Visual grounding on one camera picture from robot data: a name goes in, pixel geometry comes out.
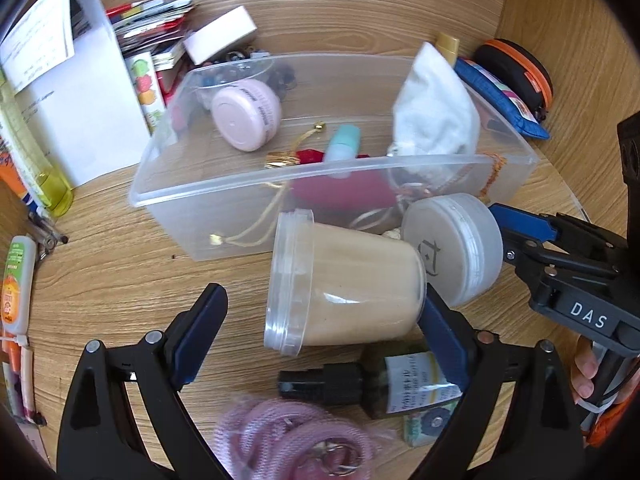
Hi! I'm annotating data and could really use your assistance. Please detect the frosted round container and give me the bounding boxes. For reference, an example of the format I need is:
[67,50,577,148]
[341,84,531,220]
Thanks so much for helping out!
[400,193,503,307]

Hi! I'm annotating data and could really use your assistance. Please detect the blue Max staples box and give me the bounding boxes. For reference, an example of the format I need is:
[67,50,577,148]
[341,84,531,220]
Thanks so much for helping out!
[404,400,458,448]

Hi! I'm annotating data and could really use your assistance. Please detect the white cloth pouch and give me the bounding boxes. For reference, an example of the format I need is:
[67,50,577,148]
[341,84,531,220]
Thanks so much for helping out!
[387,42,480,156]

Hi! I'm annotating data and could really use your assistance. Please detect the dark green spray bottle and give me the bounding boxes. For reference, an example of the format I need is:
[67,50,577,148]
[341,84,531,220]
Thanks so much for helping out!
[278,340,461,419]

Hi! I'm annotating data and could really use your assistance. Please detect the pink rope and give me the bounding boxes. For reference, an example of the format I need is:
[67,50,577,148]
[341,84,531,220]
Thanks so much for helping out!
[214,393,377,480]

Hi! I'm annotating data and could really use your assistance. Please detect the red velvet pouch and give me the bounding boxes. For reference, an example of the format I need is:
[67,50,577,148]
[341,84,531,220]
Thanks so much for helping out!
[209,121,402,248]

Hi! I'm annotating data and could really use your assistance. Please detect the teal white tube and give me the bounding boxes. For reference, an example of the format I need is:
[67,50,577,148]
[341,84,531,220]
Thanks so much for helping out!
[322,125,361,162]

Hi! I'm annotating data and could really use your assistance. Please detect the beige powder jar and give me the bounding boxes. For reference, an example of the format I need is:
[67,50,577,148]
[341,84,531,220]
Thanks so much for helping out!
[264,209,426,356]

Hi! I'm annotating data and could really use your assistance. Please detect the pink round case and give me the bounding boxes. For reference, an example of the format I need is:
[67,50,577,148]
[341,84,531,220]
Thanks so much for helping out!
[210,79,282,153]

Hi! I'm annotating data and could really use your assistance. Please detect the person right hand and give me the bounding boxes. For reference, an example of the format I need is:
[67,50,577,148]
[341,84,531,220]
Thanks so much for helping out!
[569,335,640,406]

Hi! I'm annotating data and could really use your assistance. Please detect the pens and markers group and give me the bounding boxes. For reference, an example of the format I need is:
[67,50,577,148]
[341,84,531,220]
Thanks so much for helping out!
[1,333,47,427]

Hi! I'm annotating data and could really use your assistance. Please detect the blue patchwork pencil pouch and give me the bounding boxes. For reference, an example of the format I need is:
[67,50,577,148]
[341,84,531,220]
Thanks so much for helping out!
[454,58,550,140]

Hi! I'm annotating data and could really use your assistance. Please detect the black orange zip case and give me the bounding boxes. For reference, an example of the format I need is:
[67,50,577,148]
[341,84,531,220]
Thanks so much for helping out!
[472,38,554,122]

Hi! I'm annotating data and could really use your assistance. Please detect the white orange lotion tube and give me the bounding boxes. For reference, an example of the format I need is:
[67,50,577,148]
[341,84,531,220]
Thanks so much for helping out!
[1,235,37,336]

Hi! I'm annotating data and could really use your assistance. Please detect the clear plastic storage bin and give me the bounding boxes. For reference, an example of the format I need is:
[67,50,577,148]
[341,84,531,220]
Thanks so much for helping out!
[129,53,538,261]

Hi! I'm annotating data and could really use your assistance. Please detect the yellow small lotion bottle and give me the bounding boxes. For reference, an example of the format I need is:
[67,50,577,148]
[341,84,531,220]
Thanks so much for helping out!
[434,32,460,67]

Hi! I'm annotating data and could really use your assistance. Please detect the yellow green spray bottle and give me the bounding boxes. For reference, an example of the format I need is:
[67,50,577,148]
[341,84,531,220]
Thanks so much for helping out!
[1,73,74,218]

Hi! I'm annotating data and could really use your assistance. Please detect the orange sunscreen tube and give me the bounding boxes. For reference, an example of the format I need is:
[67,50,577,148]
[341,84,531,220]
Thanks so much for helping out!
[0,141,38,212]

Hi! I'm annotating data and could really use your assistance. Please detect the bowl of trinkets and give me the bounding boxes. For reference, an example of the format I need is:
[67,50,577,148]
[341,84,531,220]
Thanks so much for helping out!
[194,49,297,110]

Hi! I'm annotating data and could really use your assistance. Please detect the fruit sticker sheet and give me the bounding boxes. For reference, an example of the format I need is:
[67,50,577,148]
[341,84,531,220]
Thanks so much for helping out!
[125,52,166,133]

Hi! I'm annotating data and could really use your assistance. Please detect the white small box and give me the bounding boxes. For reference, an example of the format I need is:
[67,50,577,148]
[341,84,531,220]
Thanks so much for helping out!
[183,6,257,65]

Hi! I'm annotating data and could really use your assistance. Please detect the white folded paper sheets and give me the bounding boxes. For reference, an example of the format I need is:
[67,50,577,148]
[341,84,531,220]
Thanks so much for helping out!
[1,0,150,186]

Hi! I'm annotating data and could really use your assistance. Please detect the stack of books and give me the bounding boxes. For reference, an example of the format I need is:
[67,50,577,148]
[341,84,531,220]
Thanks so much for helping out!
[106,0,195,70]

